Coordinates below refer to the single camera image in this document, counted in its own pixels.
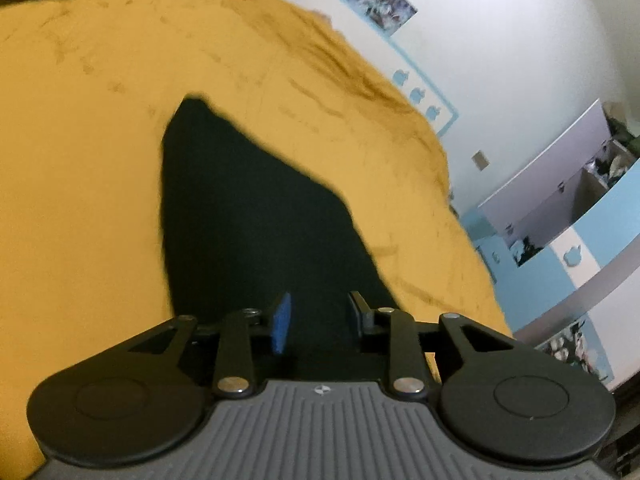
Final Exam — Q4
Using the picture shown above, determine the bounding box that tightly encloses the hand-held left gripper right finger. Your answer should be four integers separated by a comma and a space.
347, 290, 522, 399

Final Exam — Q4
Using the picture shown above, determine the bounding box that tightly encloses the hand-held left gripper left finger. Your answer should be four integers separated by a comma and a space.
125, 291, 294, 399

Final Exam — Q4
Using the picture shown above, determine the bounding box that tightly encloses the black garment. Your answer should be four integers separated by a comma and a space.
159, 92, 402, 382

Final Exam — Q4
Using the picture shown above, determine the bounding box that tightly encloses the pile of toys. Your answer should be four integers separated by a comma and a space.
536, 316, 616, 387

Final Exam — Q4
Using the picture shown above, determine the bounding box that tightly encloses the grey and blue cabinet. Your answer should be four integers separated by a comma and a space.
459, 99, 640, 343

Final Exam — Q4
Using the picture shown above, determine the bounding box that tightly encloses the yellow blanket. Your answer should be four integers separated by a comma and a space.
0, 0, 517, 480

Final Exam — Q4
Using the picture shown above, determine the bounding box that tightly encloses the green bag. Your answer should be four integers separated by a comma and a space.
602, 102, 640, 157

